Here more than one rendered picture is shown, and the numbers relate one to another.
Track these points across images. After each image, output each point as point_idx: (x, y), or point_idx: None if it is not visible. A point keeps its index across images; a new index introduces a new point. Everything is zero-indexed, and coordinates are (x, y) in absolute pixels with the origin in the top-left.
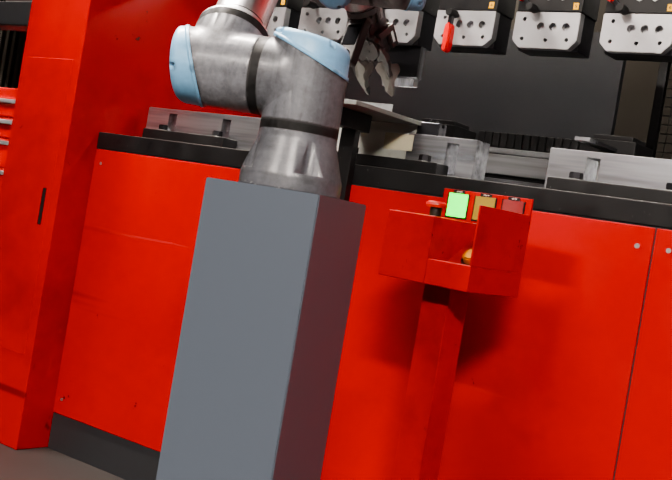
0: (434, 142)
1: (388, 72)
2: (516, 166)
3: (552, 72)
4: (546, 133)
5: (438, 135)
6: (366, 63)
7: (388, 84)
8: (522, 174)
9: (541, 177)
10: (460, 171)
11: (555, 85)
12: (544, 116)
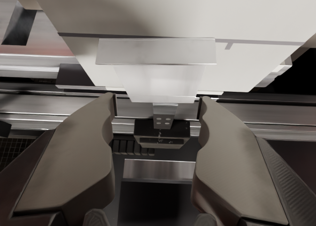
0: (55, 44)
1: (31, 148)
2: (74, 105)
3: (117, 213)
4: (118, 162)
5: (60, 65)
6: (196, 203)
7: (81, 108)
8: (67, 98)
9: (48, 97)
10: (3, 4)
11: (114, 202)
12: (121, 176)
